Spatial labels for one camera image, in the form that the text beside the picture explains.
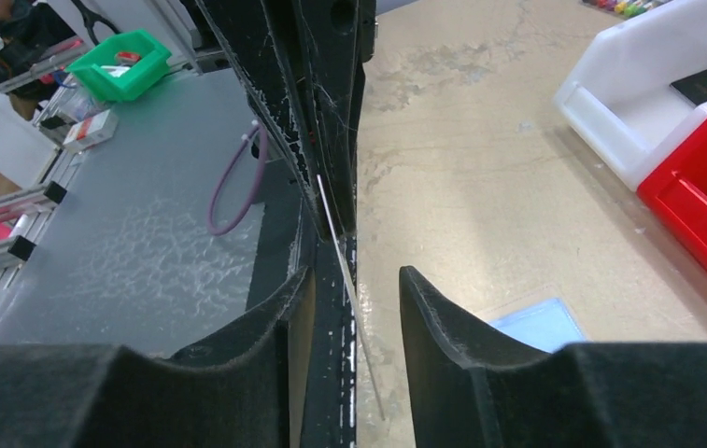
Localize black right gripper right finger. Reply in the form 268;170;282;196
399;266;707;447

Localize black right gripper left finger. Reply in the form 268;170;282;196
0;267;316;447

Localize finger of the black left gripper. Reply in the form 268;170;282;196
292;0;377;236
197;0;329;240

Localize green background parts bin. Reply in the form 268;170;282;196
66;30;172;103

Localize small white box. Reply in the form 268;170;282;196
63;109;119;153

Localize white plastic bin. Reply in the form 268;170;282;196
554;0;707;190

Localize pack of coloured markers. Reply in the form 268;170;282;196
580;0;670;19

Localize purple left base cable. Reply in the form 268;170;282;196
206;120;270;237

